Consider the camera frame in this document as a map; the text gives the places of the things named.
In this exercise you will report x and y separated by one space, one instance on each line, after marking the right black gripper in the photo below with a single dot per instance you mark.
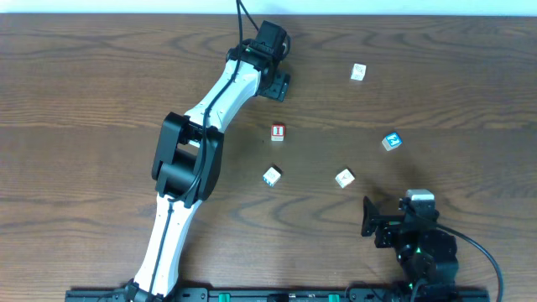
381 223

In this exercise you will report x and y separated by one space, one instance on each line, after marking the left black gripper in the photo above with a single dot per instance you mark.
278 85

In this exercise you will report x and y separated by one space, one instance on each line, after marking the red letter I block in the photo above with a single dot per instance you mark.
277 132

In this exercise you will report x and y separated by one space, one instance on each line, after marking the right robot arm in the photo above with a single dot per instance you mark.
426 254

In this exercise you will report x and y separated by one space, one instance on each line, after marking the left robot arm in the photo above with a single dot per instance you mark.
188 159

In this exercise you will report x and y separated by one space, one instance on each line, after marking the white block red Q side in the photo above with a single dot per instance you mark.
344 178

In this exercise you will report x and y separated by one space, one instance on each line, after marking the blue number 2 block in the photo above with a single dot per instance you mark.
391 141

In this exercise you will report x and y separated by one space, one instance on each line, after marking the white block far right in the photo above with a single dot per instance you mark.
358 72

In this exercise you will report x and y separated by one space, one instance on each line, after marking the white block blue side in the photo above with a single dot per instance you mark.
272 176

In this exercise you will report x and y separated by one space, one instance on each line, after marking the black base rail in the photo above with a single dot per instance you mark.
206 295

